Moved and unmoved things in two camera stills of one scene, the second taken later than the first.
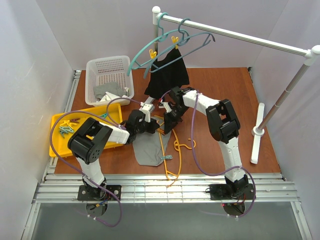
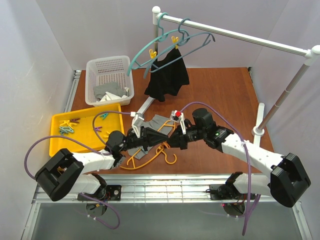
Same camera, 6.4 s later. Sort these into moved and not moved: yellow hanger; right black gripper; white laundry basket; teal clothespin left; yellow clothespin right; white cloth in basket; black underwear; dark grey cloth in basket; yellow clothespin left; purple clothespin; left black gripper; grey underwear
Moved: yellow hanger; left black gripper; grey underwear; right black gripper
Not moved: yellow clothespin left; teal clothespin left; black underwear; white cloth in basket; white laundry basket; yellow clothespin right; purple clothespin; dark grey cloth in basket
